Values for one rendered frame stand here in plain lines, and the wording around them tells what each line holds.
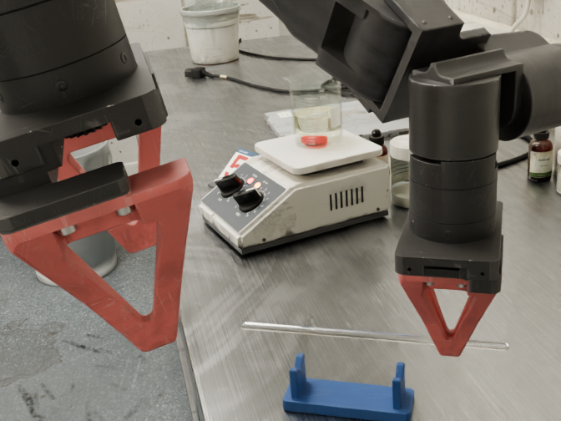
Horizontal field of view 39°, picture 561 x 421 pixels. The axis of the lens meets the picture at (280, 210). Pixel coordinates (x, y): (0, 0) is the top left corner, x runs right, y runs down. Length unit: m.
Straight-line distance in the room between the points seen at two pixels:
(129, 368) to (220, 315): 1.37
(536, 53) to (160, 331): 0.34
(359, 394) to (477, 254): 0.18
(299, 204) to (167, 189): 0.63
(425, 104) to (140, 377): 1.67
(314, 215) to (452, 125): 0.44
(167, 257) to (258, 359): 0.42
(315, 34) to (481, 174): 0.15
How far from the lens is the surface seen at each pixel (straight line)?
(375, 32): 0.54
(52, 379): 2.18
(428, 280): 0.55
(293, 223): 0.91
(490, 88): 0.51
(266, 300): 0.81
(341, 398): 0.64
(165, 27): 3.32
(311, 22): 0.57
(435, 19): 0.53
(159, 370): 2.12
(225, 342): 0.74
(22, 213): 0.28
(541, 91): 0.54
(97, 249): 2.59
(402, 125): 1.30
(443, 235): 0.53
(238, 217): 0.91
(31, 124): 0.30
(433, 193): 0.52
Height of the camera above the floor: 1.14
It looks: 22 degrees down
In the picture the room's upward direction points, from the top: 5 degrees counter-clockwise
